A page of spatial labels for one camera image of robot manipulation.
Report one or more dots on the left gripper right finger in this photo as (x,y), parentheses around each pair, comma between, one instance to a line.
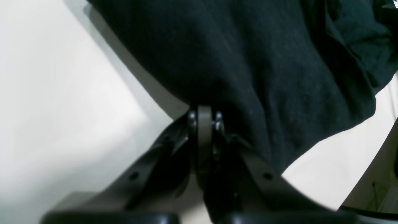
(254,188)

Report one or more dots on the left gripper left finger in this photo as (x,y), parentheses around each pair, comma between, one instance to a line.
(167,181)

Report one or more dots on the black T-shirt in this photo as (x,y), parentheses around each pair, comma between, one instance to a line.
(285,73)

